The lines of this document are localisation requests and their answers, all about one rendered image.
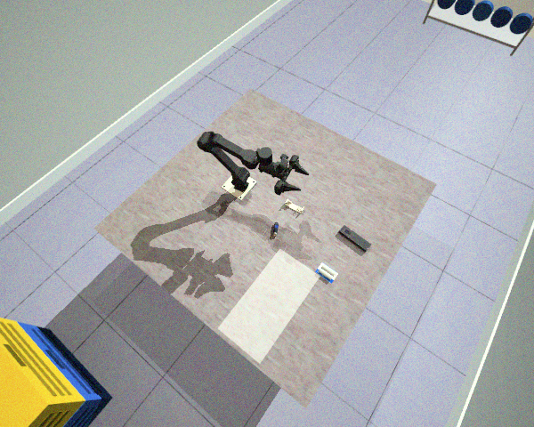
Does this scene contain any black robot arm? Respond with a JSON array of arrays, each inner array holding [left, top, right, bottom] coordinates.
[[197, 131, 289, 192]]

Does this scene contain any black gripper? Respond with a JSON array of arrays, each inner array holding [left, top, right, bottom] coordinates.
[[270, 155, 309, 195]]

